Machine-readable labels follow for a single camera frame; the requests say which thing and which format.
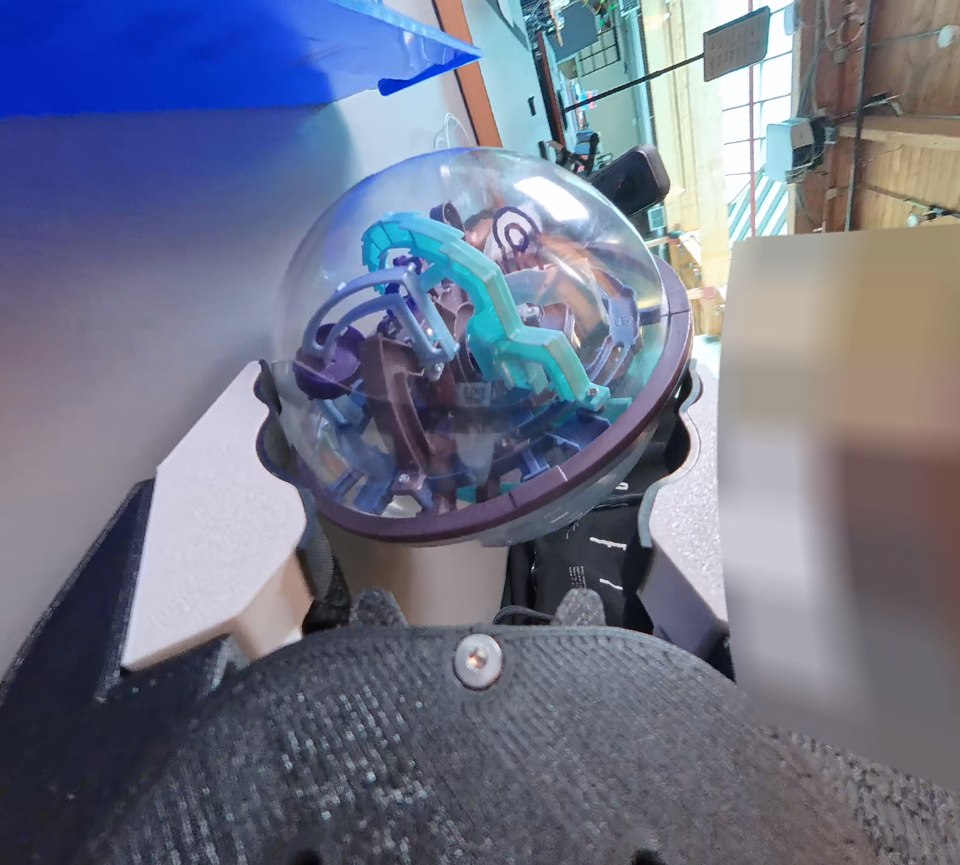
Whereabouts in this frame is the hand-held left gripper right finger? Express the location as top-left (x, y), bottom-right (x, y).
top-left (633, 363), bottom-right (736, 679)

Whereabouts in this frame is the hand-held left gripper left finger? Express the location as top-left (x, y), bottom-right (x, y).
top-left (123, 363), bottom-right (334, 667)

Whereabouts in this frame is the clear maze ball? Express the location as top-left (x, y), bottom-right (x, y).
top-left (255, 145), bottom-right (696, 548)

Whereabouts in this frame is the ceiling projector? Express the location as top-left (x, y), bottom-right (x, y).
top-left (762, 115), bottom-right (829, 187)

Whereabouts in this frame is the hanging black sign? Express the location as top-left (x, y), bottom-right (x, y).
top-left (701, 6), bottom-right (774, 85)

